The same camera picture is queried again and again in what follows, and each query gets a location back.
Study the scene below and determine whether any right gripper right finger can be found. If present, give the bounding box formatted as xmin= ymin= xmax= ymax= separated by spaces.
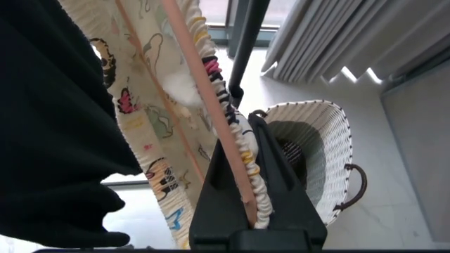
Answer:
xmin=247 ymin=112 xmax=328 ymax=251

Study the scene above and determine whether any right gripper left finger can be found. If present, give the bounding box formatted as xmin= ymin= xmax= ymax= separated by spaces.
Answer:
xmin=188 ymin=139 xmax=255 ymax=251

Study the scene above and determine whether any pink clothes hanger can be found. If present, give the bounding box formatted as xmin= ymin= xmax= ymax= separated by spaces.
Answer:
xmin=114 ymin=0 xmax=259 ymax=228

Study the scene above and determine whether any cream printed garment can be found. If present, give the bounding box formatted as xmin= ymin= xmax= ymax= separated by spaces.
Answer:
xmin=59 ymin=0 xmax=274 ymax=250

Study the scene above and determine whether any black garment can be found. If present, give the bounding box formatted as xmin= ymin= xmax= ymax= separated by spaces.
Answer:
xmin=0 ymin=0 xmax=143 ymax=249

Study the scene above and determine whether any white laundry basket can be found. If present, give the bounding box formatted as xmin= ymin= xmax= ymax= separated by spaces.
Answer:
xmin=251 ymin=100 xmax=368 ymax=228

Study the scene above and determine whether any black clothes rack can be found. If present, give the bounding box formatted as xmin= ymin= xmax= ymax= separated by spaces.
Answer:
xmin=228 ymin=0 xmax=271 ymax=109

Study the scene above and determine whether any beige curtain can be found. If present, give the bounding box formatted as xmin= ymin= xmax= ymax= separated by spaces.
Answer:
xmin=260 ymin=0 xmax=450 ymax=85

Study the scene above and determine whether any window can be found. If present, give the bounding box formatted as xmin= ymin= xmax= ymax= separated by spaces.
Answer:
xmin=198 ymin=0 xmax=300 ymax=59

